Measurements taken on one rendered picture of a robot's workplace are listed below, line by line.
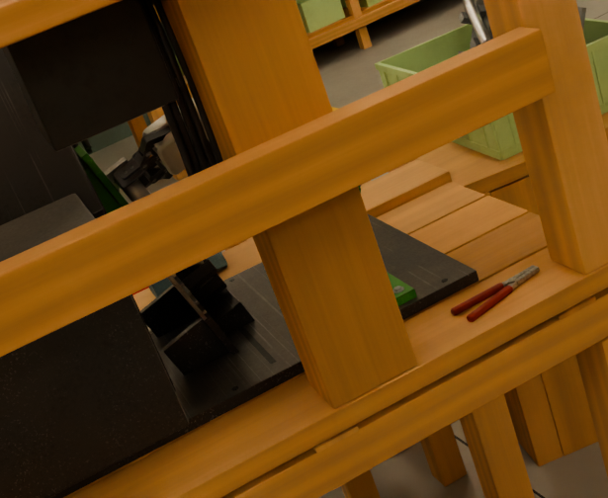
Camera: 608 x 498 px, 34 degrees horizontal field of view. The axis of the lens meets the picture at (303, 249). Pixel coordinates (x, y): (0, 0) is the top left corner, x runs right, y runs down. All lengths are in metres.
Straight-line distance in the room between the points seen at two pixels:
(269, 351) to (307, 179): 0.42
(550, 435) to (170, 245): 1.57
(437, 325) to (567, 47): 0.45
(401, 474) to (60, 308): 1.68
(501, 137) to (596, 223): 0.79
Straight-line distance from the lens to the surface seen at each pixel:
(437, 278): 1.59
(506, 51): 1.32
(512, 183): 2.26
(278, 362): 1.51
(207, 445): 1.43
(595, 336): 1.58
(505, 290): 1.52
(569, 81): 1.44
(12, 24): 1.12
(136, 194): 1.52
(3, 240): 1.41
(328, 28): 7.25
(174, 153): 1.52
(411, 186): 1.99
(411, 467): 2.72
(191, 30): 1.19
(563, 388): 2.52
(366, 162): 1.24
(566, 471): 2.57
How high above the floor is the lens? 1.61
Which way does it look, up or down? 22 degrees down
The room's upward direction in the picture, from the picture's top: 20 degrees counter-clockwise
